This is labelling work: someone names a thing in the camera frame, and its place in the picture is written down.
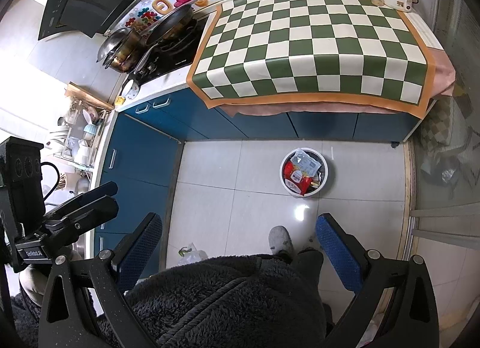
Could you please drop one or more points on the pink cloth underlay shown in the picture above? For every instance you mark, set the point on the pink cloth underlay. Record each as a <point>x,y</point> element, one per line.
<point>442,70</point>

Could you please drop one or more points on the person's left forearm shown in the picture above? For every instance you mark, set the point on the person's left forearm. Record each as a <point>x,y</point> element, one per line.
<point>26,325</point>

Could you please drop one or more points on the clear plastic bag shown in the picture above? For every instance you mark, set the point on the clear plastic bag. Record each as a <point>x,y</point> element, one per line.
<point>193,254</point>

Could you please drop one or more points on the metal dish rack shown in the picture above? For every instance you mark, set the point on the metal dish rack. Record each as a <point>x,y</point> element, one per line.
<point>80,141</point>

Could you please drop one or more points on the glass sliding door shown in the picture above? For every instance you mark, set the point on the glass sliding door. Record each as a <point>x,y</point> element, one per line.
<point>446,183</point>

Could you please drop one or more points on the dark pants leg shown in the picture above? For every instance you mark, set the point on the dark pants leg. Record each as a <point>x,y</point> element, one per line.
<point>308,269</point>

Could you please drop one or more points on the white printed packet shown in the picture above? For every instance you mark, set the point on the white printed packet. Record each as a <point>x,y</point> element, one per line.
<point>304,161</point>

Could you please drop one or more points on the red snack packet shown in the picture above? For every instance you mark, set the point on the red snack packet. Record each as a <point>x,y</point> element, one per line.
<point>296,177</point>

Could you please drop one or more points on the wooden cutting board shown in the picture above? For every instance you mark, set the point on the wooden cutting board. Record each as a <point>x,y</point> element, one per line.
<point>88,95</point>

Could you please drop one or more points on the black glass stove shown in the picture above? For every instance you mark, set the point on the black glass stove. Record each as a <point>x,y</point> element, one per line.
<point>180,51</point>

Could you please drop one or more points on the white round bin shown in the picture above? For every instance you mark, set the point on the white round bin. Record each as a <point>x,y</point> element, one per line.
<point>303,173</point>

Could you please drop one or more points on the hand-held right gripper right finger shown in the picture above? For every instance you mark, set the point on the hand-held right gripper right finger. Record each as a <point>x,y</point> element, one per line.
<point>337,254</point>

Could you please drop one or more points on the blue kitchen cabinet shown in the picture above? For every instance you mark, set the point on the blue kitchen cabinet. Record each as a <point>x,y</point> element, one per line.
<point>150,145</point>

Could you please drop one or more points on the grey fluffy slipper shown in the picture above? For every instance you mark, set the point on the grey fluffy slipper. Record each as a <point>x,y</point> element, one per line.
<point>281,241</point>

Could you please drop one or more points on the steel pot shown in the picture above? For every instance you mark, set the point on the steel pot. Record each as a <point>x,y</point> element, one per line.
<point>120,49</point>

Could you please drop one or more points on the dark wok pan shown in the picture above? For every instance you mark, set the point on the dark wok pan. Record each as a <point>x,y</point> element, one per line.
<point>168,23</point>

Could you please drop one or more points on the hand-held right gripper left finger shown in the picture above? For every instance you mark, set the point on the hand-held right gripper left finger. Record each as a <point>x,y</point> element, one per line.
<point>144,243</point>

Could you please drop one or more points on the person's left hand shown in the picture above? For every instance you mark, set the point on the person's left hand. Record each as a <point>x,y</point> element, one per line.
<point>32,284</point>

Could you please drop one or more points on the green white checkered cloth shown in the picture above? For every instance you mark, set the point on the green white checkered cloth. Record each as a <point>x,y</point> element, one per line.
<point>311,40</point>

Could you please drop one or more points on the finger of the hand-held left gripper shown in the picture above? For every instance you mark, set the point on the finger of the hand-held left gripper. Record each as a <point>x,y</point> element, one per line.
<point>97,211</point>
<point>103,191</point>

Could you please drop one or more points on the colourful wall stickers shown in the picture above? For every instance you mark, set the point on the colourful wall stickers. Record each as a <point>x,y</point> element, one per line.
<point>168,2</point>

